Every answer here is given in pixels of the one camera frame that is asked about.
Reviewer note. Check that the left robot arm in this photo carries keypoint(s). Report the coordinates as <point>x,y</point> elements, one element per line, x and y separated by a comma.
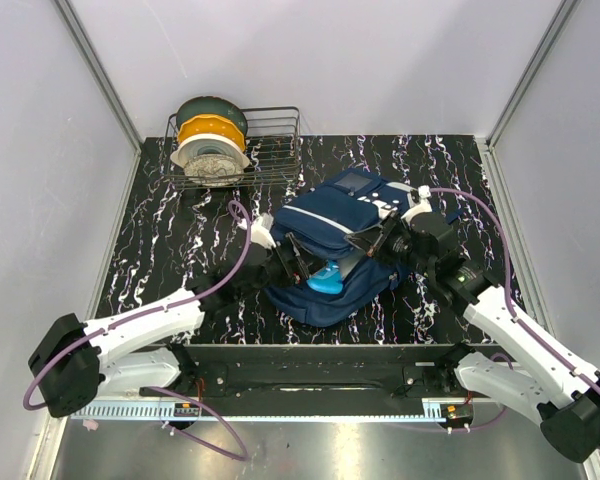
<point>70,362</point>

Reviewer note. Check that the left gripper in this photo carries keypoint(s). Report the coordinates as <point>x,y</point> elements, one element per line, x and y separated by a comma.
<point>289,269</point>

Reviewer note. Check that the wire dish rack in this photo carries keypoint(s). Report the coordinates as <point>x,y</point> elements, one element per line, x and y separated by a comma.
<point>272,147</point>

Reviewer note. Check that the dark green plate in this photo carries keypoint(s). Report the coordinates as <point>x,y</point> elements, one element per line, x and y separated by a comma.
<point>212,105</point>

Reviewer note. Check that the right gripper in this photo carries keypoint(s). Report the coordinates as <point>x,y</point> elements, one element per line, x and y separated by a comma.
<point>375,238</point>

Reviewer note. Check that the navy blue student backpack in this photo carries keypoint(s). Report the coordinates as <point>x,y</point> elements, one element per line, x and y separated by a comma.
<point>351,201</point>

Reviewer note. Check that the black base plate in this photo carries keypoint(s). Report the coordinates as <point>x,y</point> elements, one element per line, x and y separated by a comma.
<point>318,381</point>

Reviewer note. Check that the blue dinosaur pencil case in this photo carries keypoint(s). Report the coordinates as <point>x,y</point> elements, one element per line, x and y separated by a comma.
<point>327,280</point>

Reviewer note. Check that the yellow plate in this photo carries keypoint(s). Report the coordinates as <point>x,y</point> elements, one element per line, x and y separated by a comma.
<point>212,124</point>

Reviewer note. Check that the grey speckled plate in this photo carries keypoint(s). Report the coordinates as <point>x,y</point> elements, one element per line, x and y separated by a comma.
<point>213,170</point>

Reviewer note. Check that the white plate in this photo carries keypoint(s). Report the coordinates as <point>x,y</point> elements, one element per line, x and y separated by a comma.
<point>201,144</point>

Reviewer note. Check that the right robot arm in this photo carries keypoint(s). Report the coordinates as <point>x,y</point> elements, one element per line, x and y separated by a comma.
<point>556,390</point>

